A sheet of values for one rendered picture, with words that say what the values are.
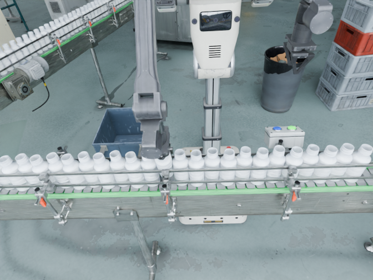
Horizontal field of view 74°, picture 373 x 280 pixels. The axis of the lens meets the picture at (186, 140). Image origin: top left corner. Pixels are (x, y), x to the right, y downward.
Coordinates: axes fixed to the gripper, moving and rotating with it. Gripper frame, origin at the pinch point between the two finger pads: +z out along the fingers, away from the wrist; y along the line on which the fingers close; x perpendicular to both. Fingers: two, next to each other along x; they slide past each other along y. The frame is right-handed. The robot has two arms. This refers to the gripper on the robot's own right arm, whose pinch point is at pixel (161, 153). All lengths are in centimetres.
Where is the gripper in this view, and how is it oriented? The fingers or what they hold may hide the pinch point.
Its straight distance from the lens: 86.5
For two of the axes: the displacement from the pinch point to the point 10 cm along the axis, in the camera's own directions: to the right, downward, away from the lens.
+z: 0.5, 5.3, 8.5
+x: 10.0, -0.3, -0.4
